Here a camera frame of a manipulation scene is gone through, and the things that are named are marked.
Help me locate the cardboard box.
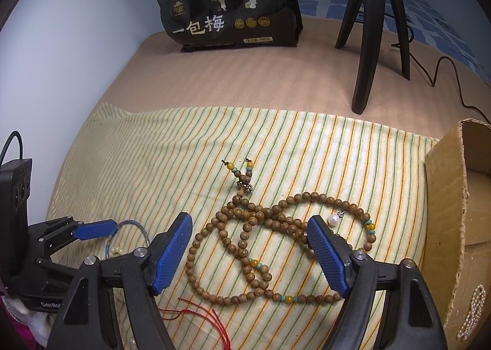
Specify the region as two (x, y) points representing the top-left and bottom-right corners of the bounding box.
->
(424, 118), (491, 350)

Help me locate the pink and white cloth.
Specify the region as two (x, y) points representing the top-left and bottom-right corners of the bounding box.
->
(0, 289), (58, 350)

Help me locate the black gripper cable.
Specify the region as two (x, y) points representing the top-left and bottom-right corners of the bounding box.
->
(0, 131), (24, 167)

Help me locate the small pearl strand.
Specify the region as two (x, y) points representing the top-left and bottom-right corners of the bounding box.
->
(456, 284), (485, 340)

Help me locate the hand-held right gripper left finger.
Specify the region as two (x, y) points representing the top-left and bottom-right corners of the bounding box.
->
(46, 212), (193, 350)

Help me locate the black tripod stand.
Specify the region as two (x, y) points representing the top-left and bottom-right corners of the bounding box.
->
(334, 0), (412, 115)

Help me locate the tan bed cover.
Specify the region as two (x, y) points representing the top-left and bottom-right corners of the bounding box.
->
(92, 14), (491, 144)

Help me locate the wooden bead necklace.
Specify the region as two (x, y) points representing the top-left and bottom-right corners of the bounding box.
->
(185, 158), (378, 306)

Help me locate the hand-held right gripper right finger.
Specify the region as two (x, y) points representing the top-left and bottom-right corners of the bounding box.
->
(307, 215), (449, 350)

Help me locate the silver bangle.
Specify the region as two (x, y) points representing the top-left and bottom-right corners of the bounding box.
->
(103, 220), (151, 256)

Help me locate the blue patterned bedsheet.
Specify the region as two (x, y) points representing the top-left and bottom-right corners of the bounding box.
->
(284, 0), (491, 78)

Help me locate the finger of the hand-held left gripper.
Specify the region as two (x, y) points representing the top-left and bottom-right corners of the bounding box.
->
(34, 254), (83, 289)
(26, 216), (118, 255)

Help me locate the black power cable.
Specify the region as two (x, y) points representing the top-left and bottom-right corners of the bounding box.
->
(389, 9), (491, 124)

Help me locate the yellow striped cloth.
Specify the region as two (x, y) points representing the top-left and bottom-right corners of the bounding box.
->
(46, 102), (440, 350)

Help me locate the red cord jade pendant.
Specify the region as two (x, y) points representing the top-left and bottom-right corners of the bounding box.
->
(157, 296), (235, 350)

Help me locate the black snack bag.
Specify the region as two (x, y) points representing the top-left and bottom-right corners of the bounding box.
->
(155, 0), (303, 53)

